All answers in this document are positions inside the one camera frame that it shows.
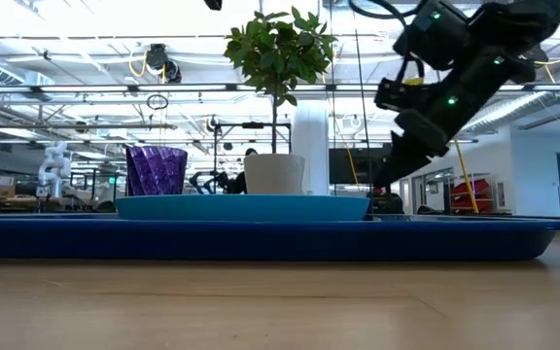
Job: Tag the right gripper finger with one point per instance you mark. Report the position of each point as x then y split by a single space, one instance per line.
399 163

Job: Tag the blue plastic tray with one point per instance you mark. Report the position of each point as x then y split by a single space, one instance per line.
260 240

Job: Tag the teal plate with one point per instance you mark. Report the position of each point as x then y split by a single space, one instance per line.
241 209

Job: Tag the purple faceted cup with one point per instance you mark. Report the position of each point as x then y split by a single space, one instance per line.
156 170

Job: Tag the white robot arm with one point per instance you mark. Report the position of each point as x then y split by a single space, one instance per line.
55 167

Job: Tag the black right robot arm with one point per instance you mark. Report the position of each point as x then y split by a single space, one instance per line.
518 24

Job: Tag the black rounded machine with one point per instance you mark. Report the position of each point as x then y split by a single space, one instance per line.
387 203

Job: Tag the black monitor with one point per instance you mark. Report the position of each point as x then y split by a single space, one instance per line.
353 165

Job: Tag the green leafy potted tree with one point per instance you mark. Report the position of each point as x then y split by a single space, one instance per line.
280 48

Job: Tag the red storage bins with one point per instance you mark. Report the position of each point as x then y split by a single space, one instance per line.
479 192

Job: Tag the white column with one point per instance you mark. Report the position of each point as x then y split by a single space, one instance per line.
311 131

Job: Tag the white textured plant pot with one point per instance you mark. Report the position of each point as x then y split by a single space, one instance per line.
274 175

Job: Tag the black background robot arms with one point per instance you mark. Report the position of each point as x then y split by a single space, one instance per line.
221 181

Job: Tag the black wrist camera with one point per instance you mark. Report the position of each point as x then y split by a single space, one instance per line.
394 94

